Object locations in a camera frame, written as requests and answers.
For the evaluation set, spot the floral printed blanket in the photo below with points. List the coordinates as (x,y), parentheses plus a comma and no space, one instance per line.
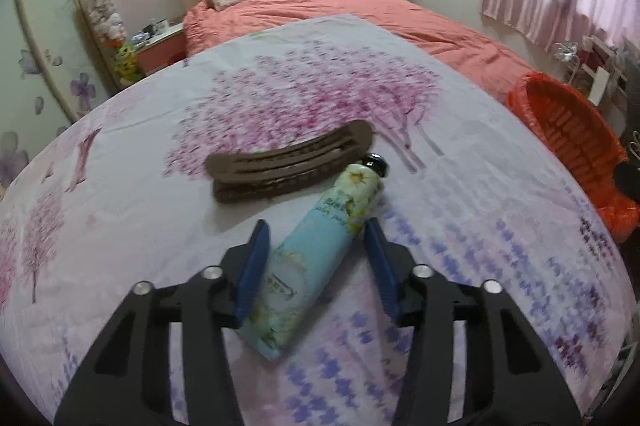
(150,186)

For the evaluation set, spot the flower-print sliding wardrobe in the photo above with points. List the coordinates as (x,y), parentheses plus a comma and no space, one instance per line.
(35,55)

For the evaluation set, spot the pink duvet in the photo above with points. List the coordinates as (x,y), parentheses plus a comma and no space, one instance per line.
(350,5)

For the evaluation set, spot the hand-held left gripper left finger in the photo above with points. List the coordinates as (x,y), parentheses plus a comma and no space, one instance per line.
(252,271)

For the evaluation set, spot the pink and white nightstand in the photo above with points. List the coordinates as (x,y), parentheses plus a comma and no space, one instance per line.
(162,50)

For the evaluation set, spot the brown hair clip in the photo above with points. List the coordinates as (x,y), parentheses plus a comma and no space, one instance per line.
(280,168)

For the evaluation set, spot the light blue floral tube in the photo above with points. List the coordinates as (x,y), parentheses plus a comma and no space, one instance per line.
(320,226)

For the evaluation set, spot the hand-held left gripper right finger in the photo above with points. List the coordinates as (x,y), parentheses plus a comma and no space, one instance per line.
(382,271)

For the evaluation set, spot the white mug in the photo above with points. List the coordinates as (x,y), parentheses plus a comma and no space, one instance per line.
(161,25)

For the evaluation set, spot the orange plastic waste basket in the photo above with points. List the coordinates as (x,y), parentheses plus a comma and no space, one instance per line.
(575,135)

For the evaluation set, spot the yellow-green plush toy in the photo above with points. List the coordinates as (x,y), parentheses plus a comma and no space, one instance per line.
(127,61)

